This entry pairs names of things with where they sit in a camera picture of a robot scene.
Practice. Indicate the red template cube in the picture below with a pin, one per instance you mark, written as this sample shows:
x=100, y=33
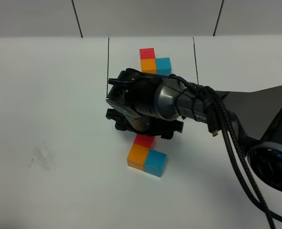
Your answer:
x=147, y=53

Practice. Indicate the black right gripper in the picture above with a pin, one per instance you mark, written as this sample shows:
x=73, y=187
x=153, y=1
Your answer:
x=145, y=103

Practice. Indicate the orange template cube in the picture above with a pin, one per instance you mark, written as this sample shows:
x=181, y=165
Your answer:
x=148, y=66

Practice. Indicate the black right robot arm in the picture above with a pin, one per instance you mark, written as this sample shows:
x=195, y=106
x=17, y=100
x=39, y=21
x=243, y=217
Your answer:
x=253, y=120

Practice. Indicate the blue template cube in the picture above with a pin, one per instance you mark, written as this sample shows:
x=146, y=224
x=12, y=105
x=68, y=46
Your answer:
x=163, y=66

